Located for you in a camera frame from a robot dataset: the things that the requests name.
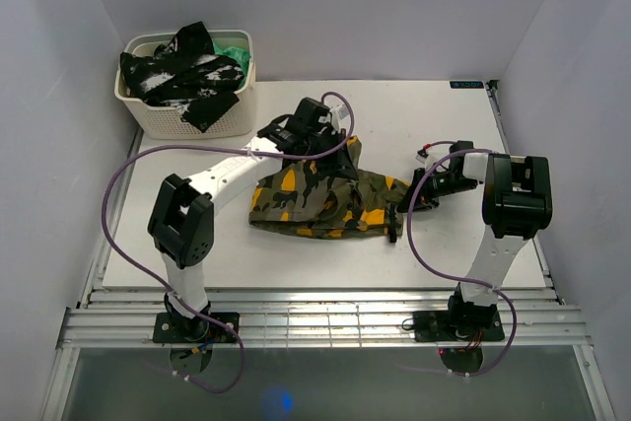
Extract yellow camouflage trousers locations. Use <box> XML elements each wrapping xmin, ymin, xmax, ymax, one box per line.
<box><xmin>248</xmin><ymin>136</ymin><xmax>409</xmax><ymax>244</ymax></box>

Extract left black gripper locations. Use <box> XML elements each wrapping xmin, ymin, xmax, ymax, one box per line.
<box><xmin>304</xmin><ymin>129</ymin><xmax>358</xmax><ymax>180</ymax></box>

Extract white perforated laundry basket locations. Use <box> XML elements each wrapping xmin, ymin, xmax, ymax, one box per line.
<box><xmin>114</xmin><ymin>28</ymin><xmax>256</xmax><ymax>140</ymax></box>

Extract aluminium front rail frame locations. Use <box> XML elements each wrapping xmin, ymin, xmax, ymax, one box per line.
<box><xmin>57</xmin><ymin>288</ymin><xmax>592</xmax><ymax>349</ymax></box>

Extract green cloth in basket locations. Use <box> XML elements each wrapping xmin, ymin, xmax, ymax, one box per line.
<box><xmin>213</xmin><ymin>42</ymin><xmax>251</xmax><ymax>78</ymax></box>

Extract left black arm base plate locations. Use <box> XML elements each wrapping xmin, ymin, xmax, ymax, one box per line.
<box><xmin>152</xmin><ymin>311</ymin><xmax>242</xmax><ymax>344</ymax></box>

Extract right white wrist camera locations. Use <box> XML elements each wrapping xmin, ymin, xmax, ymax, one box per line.
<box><xmin>416</xmin><ymin>144</ymin><xmax>437</xmax><ymax>168</ymax></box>

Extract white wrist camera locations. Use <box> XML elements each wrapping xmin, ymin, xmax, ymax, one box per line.
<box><xmin>329</xmin><ymin>104</ymin><xmax>350</xmax><ymax>131</ymax></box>
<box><xmin>416</xmin><ymin>144</ymin><xmax>437</xmax><ymax>168</ymax></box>

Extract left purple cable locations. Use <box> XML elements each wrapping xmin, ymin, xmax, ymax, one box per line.
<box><xmin>101</xmin><ymin>91</ymin><xmax>357</xmax><ymax>394</ymax></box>

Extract black white patterned trousers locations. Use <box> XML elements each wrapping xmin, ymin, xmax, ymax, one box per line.
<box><xmin>119</xmin><ymin>22</ymin><xmax>246</xmax><ymax>132</ymax></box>

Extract blue table label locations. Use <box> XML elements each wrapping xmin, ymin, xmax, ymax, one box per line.
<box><xmin>450</xmin><ymin>81</ymin><xmax>485</xmax><ymax>89</ymax></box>

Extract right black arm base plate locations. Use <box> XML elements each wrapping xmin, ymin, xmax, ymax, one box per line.
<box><xmin>412</xmin><ymin>311</ymin><xmax>505</xmax><ymax>343</ymax></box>

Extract aluminium table edge rail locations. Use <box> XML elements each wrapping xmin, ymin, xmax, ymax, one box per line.
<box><xmin>485</xmin><ymin>80</ymin><xmax>510</xmax><ymax>154</ymax></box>

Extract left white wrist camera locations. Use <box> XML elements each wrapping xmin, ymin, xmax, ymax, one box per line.
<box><xmin>329</xmin><ymin>104</ymin><xmax>350</xmax><ymax>131</ymax></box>

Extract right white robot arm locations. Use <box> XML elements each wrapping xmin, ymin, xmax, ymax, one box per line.
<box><xmin>398</xmin><ymin>141</ymin><xmax>553</xmax><ymax>345</ymax></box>

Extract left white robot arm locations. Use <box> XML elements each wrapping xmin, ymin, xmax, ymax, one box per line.
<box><xmin>148</xmin><ymin>98</ymin><xmax>354</xmax><ymax>343</ymax></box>

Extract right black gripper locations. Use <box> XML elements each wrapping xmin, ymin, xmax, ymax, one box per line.
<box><xmin>396</xmin><ymin>167</ymin><xmax>476</xmax><ymax>213</ymax></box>

